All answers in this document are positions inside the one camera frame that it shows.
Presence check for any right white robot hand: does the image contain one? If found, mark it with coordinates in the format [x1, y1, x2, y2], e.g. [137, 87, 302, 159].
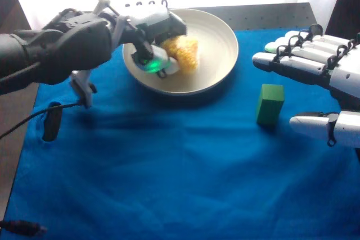
[252, 23, 360, 149]

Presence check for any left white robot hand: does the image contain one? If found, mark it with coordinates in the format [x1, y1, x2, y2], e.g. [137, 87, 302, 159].
[121, 0, 188, 79]

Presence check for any bag of yellow corn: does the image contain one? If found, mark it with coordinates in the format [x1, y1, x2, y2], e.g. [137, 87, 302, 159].
[160, 36, 199, 74]

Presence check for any green block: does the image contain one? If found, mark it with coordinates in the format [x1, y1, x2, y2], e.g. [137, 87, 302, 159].
[256, 83, 285, 126]

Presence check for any white round bowl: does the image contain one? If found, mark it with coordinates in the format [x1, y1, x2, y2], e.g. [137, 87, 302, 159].
[122, 8, 239, 94]

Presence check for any black cylindrical clip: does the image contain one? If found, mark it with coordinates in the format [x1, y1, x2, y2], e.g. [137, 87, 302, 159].
[42, 102, 64, 142]

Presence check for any blue cloth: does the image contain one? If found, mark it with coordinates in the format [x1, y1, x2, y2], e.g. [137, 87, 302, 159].
[0, 29, 360, 240]

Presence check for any thin black cable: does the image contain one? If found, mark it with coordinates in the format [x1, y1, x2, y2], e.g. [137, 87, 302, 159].
[0, 102, 86, 140]

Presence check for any black cable plug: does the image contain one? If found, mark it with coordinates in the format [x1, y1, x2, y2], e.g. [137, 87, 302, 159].
[0, 219, 48, 237]

